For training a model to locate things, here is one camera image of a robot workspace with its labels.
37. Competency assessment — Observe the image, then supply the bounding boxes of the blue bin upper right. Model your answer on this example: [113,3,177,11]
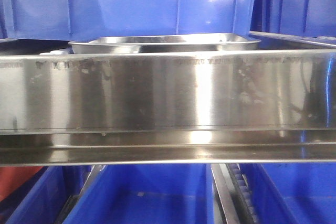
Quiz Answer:
[250,0,335,37]

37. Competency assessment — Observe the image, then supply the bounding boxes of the roller track rail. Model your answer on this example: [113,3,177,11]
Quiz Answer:
[211,164,259,223]

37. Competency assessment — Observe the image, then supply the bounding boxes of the blue bin lower right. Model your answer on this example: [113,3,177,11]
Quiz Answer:
[240,163,335,223]

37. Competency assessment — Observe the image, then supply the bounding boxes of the steel rack front rail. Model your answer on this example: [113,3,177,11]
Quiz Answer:
[1,49,335,166]

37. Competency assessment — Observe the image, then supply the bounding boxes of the shiny silver tray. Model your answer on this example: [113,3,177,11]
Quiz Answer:
[69,33,261,54]

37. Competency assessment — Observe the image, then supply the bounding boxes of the blue bin lower middle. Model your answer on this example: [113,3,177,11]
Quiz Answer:
[64,164,214,223]

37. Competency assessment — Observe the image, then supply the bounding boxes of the blue bin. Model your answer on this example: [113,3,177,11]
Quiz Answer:
[1,0,254,41]
[240,163,335,223]
[1,166,91,223]
[64,164,214,223]
[250,0,335,37]

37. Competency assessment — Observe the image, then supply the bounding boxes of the blue bin upper left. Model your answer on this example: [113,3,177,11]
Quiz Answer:
[1,0,254,41]

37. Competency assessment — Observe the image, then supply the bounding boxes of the blue bin lower left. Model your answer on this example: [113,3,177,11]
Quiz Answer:
[1,166,91,223]

